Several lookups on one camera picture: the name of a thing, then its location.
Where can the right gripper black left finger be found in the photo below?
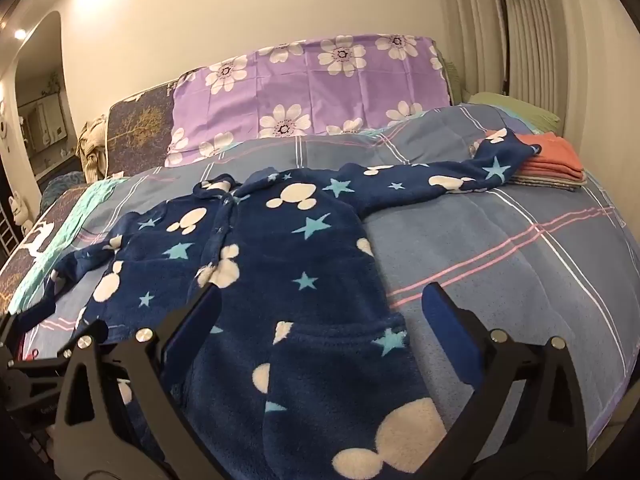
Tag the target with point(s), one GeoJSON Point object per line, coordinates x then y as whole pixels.
{"type": "Point", "coordinates": [117, 418]}

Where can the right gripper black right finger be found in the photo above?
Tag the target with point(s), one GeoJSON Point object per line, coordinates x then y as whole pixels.
{"type": "Point", "coordinates": [525, 418]}

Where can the navy star fleece pajama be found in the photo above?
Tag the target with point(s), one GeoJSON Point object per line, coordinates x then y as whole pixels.
{"type": "Point", "coordinates": [304, 372]}

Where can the folded orange clothes stack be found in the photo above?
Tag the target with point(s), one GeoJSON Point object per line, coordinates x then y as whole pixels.
{"type": "Point", "coordinates": [554, 163]}

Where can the blue plaid bed blanket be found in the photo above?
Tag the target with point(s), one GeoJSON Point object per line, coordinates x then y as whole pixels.
{"type": "Point", "coordinates": [537, 261]}

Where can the teal patterned bed sheet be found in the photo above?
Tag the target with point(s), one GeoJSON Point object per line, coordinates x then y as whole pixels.
{"type": "Point", "coordinates": [90, 199]}

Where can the beige crumpled cloth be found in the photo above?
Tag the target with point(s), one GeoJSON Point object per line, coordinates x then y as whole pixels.
{"type": "Point", "coordinates": [91, 149]}

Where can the dark tree pattern pillow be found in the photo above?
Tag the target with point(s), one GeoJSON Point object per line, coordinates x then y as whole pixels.
{"type": "Point", "coordinates": [138, 131]}

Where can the green pillow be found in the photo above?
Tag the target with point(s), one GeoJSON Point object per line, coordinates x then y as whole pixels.
{"type": "Point", "coordinates": [536, 118]}

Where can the purple floral pillow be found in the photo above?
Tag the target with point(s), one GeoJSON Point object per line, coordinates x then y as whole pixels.
{"type": "Point", "coordinates": [336, 85]}

